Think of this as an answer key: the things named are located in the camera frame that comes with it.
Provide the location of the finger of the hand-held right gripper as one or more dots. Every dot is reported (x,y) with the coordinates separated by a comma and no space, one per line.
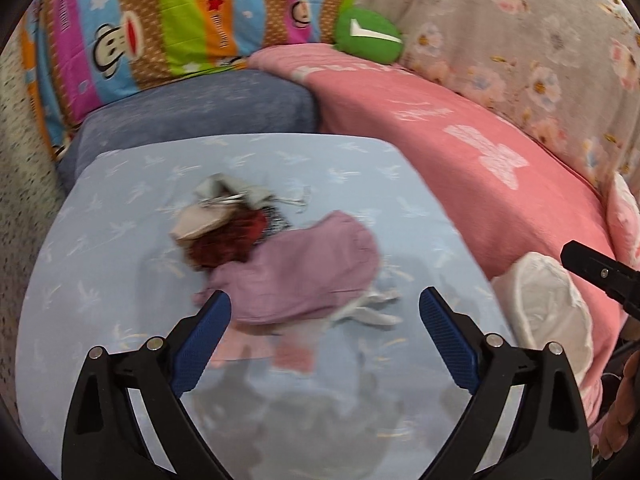
(600,275)

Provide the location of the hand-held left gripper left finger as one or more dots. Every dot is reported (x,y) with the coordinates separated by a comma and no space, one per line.
(205,340)

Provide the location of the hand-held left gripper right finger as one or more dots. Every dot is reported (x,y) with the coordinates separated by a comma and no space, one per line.
(450,340)

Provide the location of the light pink cloth piece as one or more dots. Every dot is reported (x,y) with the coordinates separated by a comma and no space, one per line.
(235,350)

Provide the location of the white bin with plastic bag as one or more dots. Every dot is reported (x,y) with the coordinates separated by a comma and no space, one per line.
(545,300)

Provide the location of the white knitted sock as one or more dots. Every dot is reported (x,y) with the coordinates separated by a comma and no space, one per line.
(372,316)

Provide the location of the dark red cloth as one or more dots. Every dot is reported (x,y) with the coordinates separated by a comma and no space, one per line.
(220,250)

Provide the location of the salmon pink cloth piece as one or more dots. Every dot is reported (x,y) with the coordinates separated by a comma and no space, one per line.
(295,355)

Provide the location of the beige cloth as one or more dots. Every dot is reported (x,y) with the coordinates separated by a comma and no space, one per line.
(200,225)

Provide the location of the purple cloth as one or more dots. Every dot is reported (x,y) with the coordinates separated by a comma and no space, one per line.
(310,265)

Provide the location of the person's right hand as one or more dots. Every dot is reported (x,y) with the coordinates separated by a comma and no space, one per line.
(625,410)

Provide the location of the pink pillow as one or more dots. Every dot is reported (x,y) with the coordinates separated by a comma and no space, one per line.
(625,220)

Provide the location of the black and white patterned cloth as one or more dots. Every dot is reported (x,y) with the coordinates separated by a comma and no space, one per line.
(275,222)

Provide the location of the light blue printed tablecloth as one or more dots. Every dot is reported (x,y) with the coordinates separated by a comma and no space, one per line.
(125,210)

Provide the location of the pink blanket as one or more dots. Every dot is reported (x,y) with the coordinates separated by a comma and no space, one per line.
(450,110)

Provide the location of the blue-grey cushion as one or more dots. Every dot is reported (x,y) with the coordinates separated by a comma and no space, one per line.
(200,105)

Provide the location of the grey floral cloth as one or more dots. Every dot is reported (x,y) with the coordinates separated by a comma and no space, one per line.
(500,35)

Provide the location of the green check mark cushion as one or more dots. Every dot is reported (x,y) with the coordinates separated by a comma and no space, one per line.
(365,35)

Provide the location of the striped monkey print blanket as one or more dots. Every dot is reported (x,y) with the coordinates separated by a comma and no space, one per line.
(175,10)

